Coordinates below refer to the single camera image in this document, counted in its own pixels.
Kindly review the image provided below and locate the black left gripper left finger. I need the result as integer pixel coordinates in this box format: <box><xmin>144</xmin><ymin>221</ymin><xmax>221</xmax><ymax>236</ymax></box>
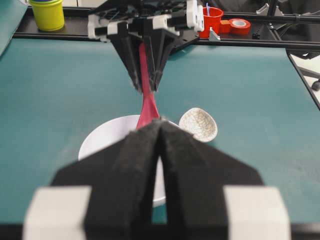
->
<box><xmin>23</xmin><ymin>120</ymin><xmax>160</xmax><ymax>240</ymax></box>

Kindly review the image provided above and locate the red tape roll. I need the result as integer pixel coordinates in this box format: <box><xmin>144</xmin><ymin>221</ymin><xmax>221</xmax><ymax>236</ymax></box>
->
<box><xmin>219</xmin><ymin>18</ymin><xmax>251</xmax><ymax>35</ymax></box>

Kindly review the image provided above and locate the black right mounting rail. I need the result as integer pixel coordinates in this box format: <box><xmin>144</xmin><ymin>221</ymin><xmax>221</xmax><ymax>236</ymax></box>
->
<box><xmin>13</xmin><ymin>7</ymin><xmax>320</xmax><ymax>53</ymax></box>

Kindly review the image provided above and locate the white round bowl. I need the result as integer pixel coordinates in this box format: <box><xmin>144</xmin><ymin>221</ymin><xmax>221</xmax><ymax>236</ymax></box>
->
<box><xmin>78</xmin><ymin>115</ymin><xmax>166</xmax><ymax>207</ymax></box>

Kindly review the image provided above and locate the speckled egg-shaped dish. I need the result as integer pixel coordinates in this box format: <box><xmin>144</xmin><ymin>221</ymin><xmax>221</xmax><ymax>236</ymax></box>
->
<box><xmin>178</xmin><ymin>107</ymin><xmax>218</xmax><ymax>143</ymax></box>

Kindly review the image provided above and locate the yellow-green plastic cup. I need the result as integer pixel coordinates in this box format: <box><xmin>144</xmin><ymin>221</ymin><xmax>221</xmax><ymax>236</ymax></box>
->
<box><xmin>28</xmin><ymin>0</ymin><xmax>65</xmax><ymax>32</ymax></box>

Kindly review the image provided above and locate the red plastic cup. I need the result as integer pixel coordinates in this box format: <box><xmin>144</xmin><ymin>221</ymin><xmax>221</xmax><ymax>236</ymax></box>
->
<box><xmin>198</xmin><ymin>7</ymin><xmax>224</xmax><ymax>39</ymax></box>

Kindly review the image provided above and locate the red spoon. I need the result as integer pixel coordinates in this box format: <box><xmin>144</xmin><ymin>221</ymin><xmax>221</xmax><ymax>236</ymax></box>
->
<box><xmin>136</xmin><ymin>43</ymin><xmax>160</xmax><ymax>129</ymax></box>

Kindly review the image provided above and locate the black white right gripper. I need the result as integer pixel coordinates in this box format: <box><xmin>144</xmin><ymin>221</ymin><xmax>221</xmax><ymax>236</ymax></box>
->
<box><xmin>87</xmin><ymin>0</ymin><xmax>204</xmax><ymax>92</ymax></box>

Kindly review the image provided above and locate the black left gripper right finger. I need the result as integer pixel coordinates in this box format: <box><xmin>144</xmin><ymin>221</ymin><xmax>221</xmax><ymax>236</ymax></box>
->
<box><xmin>159</xmin><ymin>122</ymin><xmax>292</xmax><ymax>240</ymax></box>

